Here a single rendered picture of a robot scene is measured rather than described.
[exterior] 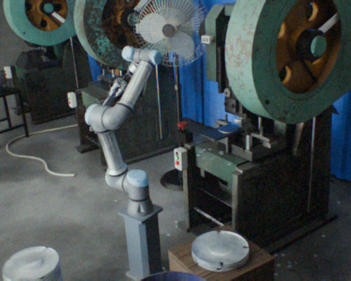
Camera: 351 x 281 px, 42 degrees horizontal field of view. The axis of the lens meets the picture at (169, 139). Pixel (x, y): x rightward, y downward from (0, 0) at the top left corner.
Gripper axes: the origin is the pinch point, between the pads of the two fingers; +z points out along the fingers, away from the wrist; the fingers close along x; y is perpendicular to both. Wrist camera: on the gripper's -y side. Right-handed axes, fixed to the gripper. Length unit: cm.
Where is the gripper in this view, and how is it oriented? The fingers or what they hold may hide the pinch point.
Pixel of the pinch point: (112, 94)
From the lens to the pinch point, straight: 272.9
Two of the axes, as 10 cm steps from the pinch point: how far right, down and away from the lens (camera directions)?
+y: -1.4, 3.8, -9.1
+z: -6.6, 6.5, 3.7
